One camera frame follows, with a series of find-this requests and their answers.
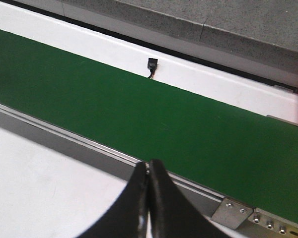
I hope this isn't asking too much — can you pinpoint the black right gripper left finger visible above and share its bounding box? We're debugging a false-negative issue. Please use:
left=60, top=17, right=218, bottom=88
left=79, top=162, right=148, bottom=238

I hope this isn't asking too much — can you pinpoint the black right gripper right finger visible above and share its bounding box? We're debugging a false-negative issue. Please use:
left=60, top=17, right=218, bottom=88
left=149, top=159, right=229, bottom=238

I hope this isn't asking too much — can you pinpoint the green conveyor belt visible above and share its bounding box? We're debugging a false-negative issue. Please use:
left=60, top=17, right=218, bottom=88
left=0, top=30, right=298, bottom=224

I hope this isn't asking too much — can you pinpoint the black belt sensor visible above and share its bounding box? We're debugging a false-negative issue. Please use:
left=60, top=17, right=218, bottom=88
left=147, top=58, right=158, bottom=78

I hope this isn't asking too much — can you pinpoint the grey speckled stone counter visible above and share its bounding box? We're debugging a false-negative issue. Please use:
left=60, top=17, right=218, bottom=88
left=12, top=0, right=298, bottom=79

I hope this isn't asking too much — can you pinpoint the metal rail corner bracket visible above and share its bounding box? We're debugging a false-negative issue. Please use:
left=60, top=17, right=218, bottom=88
left=211, top=198, right=254, bottom=230

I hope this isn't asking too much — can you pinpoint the aluminium conveyor front rail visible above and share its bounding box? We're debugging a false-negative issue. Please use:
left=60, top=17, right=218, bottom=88
left=0, top=104, right=298, bottom=238

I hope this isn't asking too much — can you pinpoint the white conveyor back rail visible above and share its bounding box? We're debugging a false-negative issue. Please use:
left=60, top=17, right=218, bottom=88
left=0, top=1, right=298, bottom=123

